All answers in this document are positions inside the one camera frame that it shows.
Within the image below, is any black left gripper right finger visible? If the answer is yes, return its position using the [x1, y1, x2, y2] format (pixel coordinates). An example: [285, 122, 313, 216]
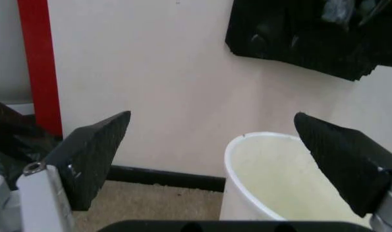
[293, 112, 392, 232]

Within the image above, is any red vertical panel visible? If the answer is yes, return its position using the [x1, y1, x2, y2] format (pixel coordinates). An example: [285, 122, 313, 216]
[16, 0, 63, 135]

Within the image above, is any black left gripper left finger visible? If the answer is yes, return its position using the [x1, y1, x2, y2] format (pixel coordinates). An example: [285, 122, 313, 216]
[0, 110, 132, 232]

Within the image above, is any black garbage bag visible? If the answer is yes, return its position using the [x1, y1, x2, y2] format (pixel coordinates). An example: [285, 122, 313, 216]
[0, 96, 64, 191]

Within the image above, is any white plastic trash bin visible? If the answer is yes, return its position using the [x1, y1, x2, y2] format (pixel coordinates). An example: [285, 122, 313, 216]
[218, 131, 371, 222]

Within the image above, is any black baseboard strip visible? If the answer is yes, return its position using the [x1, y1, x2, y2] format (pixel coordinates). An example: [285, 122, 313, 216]
[106, 164, 227, 193]

